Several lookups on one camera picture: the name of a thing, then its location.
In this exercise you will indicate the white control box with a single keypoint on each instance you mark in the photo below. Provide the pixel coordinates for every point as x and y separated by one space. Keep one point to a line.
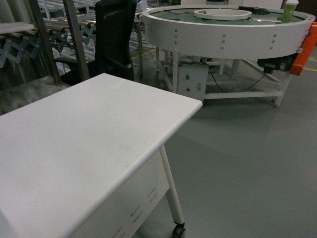
192 80

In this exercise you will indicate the white round conveyor table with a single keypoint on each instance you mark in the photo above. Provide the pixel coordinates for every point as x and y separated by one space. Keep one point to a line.
229 39

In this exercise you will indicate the black office chair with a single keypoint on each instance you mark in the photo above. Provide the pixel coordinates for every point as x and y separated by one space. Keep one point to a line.
113 28

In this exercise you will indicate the black motor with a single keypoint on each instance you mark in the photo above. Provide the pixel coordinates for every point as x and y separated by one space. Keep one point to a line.
280 63

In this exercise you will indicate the expandable roller conveyor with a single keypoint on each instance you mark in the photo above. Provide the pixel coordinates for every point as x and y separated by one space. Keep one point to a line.
20 39

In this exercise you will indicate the orange motor guard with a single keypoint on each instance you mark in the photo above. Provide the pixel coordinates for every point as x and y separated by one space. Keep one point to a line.
307 47

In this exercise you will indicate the green drink cup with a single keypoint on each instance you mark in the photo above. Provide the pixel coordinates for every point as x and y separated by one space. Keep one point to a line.
289 9

